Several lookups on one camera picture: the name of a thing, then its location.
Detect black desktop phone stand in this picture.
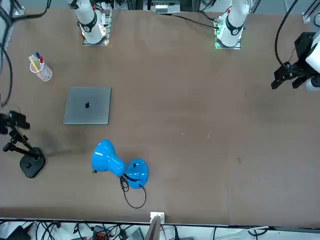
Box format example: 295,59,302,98
2,127,47,180

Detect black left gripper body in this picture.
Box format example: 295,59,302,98
289,32,316,73

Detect black power adapter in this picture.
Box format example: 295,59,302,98
6,225,31,240

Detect aluminium frame profile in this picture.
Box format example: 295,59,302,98
301,0,320,24
9,0,26,16

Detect clear pink plastic cup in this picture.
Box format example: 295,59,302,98
29,61,53,83

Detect thick black cable white tag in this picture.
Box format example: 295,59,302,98
0,0,53,108

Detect grey terminal block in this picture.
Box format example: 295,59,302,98
154,1,169,15

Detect long black cable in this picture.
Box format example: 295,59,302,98
171,13,220,28

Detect blue desk lamp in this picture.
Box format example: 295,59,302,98
91,138,150,190

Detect aluminium camera post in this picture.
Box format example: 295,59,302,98
144,211,166,240

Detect yellow green highlighter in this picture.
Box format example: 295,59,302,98
28,55,41,73

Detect black lamp cable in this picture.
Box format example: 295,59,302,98
119,174,148,209

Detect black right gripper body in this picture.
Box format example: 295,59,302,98
0,113,11,136

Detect grey closed laptop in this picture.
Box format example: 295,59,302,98
63,86,112,126

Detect power strip red switches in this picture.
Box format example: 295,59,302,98
91,225,111,240

